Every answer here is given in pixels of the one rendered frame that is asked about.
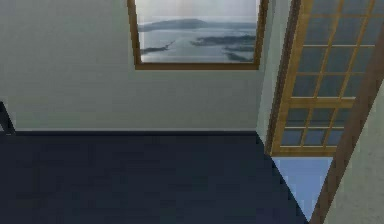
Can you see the wood framed landscape picture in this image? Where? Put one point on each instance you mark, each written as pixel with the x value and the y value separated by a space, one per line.
pixel 196 36

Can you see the wooden glass paned room door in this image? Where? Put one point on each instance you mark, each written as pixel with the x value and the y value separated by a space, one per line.
pixel 320 83

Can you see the black furniture leg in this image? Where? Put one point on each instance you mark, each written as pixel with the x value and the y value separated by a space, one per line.
pixel 6 120

